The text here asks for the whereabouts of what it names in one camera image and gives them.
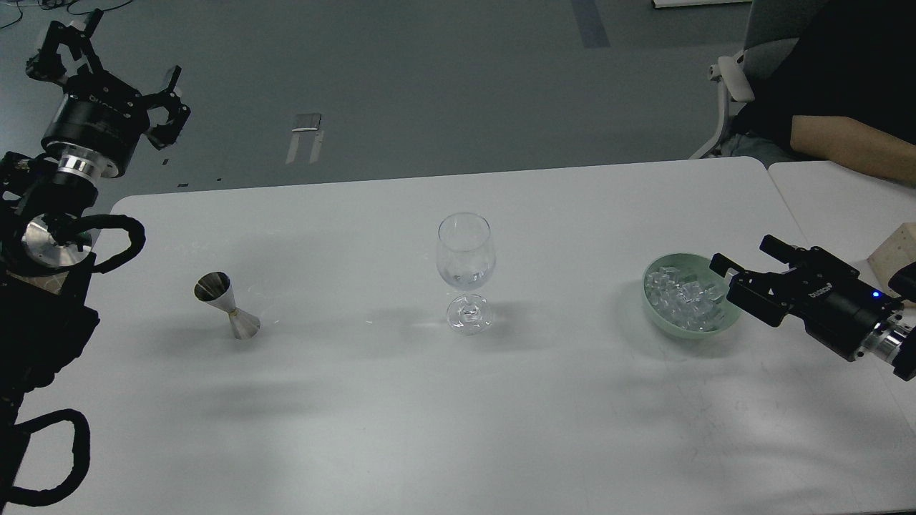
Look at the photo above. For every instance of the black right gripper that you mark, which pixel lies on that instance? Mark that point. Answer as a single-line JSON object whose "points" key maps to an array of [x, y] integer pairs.
{"points": [[845, 315]]}

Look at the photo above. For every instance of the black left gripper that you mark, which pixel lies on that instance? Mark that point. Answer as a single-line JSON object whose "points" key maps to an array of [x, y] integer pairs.
{"points": [[98, 111]]}

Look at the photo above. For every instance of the steel double jigger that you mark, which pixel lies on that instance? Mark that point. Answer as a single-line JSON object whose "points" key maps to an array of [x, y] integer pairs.
{"points": [[216, 290]]}

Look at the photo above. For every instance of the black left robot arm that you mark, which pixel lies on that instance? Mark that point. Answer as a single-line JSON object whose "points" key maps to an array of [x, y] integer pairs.
{"points": [[51, 247]]}

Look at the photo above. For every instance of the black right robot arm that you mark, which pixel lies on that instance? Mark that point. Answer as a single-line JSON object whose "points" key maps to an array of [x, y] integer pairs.
{"points": [[902, 285]]}

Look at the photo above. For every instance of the pile of ice cubes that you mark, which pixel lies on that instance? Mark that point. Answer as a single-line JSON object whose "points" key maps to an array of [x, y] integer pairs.
{"points": [[684, 300]]}

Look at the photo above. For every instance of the clear wine glass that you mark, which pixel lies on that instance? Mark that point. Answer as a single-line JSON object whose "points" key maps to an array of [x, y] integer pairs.
{"points": [[466, 261]]}

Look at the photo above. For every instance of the green bowl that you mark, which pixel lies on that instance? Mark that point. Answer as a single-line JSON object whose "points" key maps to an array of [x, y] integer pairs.
{"points": [[701, 266]]}

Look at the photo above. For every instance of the beige foam block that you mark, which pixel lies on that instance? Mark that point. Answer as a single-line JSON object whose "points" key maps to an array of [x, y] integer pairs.
{"points": [[895, 253]]}

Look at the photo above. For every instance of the seated person in black shirt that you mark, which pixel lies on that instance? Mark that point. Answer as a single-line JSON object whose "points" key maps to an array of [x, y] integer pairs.
{"points": [[845, 93]]}

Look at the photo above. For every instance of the metal floor plate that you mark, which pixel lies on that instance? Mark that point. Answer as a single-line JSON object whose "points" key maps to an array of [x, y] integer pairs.
{"points": [[307, 122]]}

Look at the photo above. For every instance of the white office chair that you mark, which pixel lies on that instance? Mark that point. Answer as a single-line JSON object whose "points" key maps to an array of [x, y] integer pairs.
{"points": [[772, 31]]}

